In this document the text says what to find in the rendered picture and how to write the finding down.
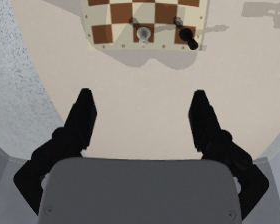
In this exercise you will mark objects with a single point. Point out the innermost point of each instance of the black chess piece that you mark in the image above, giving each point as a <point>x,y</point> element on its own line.
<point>186,35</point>

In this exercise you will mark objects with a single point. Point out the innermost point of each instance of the brown and cream chessboard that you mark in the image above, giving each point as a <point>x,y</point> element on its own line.
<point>113,24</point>

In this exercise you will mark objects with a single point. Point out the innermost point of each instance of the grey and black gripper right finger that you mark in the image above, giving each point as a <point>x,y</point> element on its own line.
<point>216,144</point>

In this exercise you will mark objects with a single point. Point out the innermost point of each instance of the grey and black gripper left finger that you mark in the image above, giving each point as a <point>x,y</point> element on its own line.
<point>66,142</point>

